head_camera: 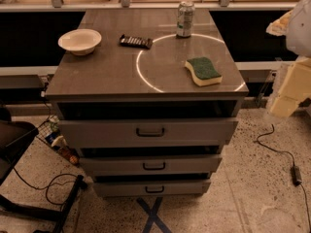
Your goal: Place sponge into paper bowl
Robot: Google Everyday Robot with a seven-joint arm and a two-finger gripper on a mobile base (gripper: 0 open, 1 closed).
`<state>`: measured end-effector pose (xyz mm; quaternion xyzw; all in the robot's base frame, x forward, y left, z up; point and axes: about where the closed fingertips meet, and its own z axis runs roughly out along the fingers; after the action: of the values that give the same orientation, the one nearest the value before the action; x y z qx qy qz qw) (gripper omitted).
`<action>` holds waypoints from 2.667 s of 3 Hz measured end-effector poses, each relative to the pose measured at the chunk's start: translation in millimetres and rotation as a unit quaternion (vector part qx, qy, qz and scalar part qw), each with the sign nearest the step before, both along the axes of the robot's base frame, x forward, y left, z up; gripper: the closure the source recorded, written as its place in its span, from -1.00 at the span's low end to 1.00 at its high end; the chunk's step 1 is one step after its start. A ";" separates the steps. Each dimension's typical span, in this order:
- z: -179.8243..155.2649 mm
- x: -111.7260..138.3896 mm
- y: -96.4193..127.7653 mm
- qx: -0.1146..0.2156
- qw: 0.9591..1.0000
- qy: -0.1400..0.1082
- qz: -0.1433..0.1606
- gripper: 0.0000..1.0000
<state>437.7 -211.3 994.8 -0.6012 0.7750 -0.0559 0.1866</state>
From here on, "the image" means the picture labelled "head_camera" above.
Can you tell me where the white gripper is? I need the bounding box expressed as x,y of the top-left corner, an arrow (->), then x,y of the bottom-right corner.
266,0 -> 311,117

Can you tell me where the green and yellow sponge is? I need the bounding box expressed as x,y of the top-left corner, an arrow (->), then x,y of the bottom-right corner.
185,57 -> 223,86

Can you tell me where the white paper bowl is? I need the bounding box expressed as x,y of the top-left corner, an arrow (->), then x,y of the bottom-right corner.
58,29 -> 102,56

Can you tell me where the green soda can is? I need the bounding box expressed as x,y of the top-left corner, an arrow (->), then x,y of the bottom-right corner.
176,1 -> 195,38

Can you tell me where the grey drawer cabinet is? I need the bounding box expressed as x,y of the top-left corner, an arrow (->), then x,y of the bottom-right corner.
47,9 -> 248,184

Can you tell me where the dark snack bar wrapper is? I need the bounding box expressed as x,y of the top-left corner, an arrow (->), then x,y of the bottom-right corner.
119,35 -> 153,50

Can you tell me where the top grey drawer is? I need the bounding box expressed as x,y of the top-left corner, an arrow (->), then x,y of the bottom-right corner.
59,117 -> 237,149

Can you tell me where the grey drawer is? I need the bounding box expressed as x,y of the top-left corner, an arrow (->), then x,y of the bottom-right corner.
80,154 -> 222,177
93,180 -> 211,197
59,117 -> 237,149

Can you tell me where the middle grey drawer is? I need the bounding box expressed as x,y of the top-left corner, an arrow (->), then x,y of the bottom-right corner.
80,154 -> 222,177

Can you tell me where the bottom grey drawer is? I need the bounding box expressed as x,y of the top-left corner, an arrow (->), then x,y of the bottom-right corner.
93,180 -> 211,197

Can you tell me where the black chair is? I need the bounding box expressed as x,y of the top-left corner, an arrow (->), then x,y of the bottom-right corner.
0,107 -> 86,233

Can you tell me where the black power adapter cable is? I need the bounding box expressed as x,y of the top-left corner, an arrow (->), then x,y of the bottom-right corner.
253,123 -> 311,233

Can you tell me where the wire basket with items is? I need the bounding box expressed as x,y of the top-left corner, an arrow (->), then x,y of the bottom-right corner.
38,116 -> 80,166

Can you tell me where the black cable on floor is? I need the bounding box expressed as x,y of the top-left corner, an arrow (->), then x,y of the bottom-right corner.
13,167 -> 81,207

